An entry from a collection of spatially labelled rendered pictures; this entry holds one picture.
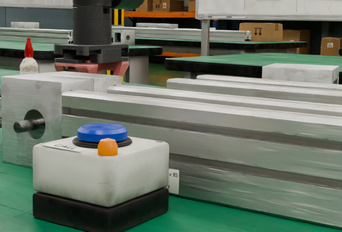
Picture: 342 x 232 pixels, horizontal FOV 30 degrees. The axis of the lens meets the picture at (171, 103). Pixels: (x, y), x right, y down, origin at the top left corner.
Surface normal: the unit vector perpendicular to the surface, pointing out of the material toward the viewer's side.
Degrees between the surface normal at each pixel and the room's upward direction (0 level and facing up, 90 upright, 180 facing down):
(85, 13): 91
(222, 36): 90
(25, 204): 0
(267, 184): 90
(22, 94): 90
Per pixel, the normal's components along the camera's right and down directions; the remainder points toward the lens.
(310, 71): -0.36, 0.11
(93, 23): 0.16, 0.15
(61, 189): -0.55, 0.10
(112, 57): 0.83, 0.09
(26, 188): 0.02, -0.99
